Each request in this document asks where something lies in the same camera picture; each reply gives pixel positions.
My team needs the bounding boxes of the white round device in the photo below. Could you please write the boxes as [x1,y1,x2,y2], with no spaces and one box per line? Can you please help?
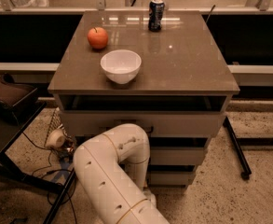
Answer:
[46,129,65,148]

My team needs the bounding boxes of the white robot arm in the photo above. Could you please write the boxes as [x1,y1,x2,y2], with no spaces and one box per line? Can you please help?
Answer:
[74,124,170,224]

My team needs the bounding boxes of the red apple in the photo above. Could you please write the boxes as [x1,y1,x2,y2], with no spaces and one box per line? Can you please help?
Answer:
[87,27,108,49]

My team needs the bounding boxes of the brown pouch on table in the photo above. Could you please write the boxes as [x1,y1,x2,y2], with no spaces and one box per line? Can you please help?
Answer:
[0,74,38,117]

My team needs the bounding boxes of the dark soda can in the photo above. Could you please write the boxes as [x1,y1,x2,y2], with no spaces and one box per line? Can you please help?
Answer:
[148,0,165,32]

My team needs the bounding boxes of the black metal frame leg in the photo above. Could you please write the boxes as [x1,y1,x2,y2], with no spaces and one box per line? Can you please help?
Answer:
[224,118,252,180]

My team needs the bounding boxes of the grey drawer cabinet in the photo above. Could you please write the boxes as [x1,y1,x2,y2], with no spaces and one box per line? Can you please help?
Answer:
[48,10,240,189]

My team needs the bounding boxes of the wire mesh basket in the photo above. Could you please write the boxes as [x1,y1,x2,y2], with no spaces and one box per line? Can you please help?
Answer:
[45,108,75,161]

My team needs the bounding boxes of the black side table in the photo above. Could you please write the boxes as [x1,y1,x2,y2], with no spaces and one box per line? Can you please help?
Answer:
[0,101,75,224]

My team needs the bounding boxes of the white bowl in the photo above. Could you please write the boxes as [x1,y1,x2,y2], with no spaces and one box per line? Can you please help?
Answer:
[101,49,142,84]

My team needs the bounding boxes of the black floor cable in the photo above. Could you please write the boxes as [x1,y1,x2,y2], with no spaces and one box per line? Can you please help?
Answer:
[21,131,78,224]

